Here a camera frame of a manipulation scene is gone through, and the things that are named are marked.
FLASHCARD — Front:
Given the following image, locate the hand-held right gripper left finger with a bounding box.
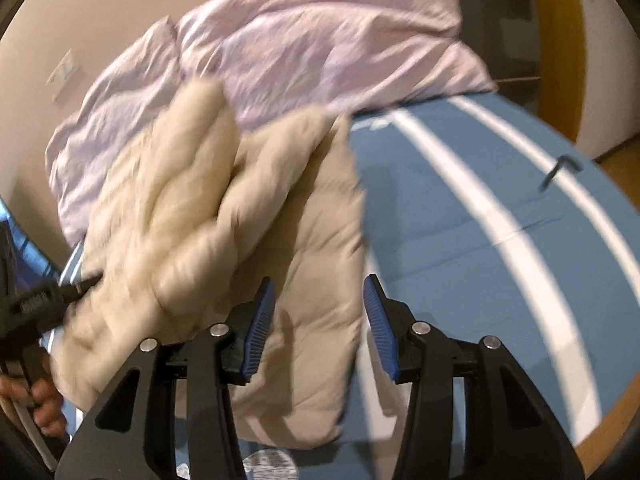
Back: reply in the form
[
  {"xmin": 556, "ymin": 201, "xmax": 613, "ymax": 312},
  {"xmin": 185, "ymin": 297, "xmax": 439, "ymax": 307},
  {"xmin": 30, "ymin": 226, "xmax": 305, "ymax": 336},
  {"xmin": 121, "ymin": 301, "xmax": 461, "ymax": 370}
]
[{"xmin": 54, "ymin": 277, "xmax": 277, "ymax": 480}]

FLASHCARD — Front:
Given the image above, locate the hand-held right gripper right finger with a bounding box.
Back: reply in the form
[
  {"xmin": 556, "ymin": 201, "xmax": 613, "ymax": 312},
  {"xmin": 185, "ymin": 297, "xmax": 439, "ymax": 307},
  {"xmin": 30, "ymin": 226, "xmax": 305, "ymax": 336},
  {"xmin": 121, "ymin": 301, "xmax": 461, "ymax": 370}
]
[{"xmin": 362, "ymin": 273, "xmax": 586, "ymax": 480}]

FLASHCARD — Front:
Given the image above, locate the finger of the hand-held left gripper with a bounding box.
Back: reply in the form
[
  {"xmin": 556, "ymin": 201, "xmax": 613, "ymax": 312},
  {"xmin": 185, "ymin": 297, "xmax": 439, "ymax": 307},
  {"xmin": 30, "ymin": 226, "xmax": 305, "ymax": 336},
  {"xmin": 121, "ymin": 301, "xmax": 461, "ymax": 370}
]
[{"xmin": 59, "ymin": 274, "xmax": 104, "ymax": 307}]

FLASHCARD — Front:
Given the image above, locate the beige puffer jacket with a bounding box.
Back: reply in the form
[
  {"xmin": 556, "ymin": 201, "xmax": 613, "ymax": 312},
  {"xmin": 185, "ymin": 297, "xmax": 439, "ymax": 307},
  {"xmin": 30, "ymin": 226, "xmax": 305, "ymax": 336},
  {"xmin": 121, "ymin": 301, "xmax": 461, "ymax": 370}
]
[{"xmin": 50, "ymin": 76, "xmax": 369, "ymax": 450}]

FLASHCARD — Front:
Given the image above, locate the person's left hand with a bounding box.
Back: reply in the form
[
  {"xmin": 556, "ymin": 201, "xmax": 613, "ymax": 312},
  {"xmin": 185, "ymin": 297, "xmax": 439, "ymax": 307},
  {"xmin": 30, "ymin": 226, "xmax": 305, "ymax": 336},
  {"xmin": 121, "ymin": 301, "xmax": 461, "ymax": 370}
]
[{"xmin": 0, "ymin": 352, "xmax": 69, "ymax": 439}]

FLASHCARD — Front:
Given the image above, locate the blue cloth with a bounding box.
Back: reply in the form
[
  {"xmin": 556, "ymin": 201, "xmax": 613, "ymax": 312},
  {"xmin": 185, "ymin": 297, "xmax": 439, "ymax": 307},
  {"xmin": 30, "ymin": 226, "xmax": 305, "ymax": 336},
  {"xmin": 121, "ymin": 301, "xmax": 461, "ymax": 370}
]
[{"xmin": 0, "ymin": 200, "xmax": 68, "ymax": 288}]

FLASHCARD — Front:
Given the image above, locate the blue white striped bed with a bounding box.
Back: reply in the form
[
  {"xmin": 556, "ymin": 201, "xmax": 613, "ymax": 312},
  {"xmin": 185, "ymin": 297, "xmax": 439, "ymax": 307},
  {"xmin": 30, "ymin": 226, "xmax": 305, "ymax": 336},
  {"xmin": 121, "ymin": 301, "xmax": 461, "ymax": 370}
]
[{"xmin": 47, "ymin": 91, "xmax": 640, "ymax": 480}]

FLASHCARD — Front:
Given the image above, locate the grey speckled cloth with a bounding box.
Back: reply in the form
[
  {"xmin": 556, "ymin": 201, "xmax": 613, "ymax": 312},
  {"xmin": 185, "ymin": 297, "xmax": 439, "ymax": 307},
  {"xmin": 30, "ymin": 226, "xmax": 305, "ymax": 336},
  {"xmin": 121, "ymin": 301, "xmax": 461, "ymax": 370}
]
[{"xmin": 241, "ymin": 446, "xmax": 302, "ymax": 480}]

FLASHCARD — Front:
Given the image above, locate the black hex key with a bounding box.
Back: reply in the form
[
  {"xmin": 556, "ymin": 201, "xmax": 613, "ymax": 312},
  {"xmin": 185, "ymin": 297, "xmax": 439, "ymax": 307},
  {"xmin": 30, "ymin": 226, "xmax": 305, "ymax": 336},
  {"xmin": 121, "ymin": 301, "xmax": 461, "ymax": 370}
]
[{"xmin": 537, "ymin": 153, "xmax": 582, "ymax": 192}]

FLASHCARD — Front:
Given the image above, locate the pink crumpled duvet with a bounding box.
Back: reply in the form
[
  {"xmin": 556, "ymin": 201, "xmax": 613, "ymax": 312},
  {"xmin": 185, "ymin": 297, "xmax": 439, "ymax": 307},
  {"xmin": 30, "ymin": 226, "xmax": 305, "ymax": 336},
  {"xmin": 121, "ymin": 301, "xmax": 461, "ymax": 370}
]
[{"xmin": 44, "ymin": 0, "xmax": 499, "ymax": 247}]

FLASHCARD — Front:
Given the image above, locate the dark panelled door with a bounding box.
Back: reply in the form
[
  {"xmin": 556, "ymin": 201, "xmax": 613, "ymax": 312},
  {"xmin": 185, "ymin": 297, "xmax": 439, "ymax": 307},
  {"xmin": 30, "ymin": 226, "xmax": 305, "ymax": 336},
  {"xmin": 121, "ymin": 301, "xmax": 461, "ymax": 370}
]
[{"xmin": 457, "ymin": 0, "xmax": 545, "ymax": 97}]

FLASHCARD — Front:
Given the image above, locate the white cable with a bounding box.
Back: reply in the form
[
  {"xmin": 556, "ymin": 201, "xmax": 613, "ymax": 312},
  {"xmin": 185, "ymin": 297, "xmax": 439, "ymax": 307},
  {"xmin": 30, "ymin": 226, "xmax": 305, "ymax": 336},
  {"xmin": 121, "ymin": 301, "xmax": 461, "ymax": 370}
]
[{"xmin": 9, "ymin": 399, "xmax": 57, "ymax": 472}]

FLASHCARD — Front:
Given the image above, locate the white wall switch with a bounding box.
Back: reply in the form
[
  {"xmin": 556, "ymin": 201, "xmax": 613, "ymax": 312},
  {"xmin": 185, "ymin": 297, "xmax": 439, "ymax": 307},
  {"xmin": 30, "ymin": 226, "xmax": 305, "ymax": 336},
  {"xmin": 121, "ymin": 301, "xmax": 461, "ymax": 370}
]
[{"xmin": 46, "ymin": 48, "xmax": 80, "ymax": 92}]

